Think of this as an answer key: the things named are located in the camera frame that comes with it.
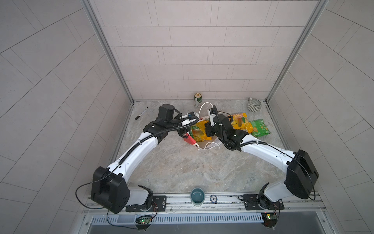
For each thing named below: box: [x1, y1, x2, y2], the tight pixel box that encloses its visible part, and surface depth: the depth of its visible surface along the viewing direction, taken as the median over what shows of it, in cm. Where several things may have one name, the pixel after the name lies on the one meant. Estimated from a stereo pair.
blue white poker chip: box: [209, 194, 218, 204], surface depth 74 cm
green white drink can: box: [193, 92, 203, 108], surface depth 109 cm
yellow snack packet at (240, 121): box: [230, 112, 254, 134], surface depth 98 cm
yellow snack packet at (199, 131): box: [191, 119, 213, 142], surface depth 91 cm
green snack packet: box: [249, 118, 272, 137], surface depth 98 cm
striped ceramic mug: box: [247, 97, 262, 113], surface depth 108 cm
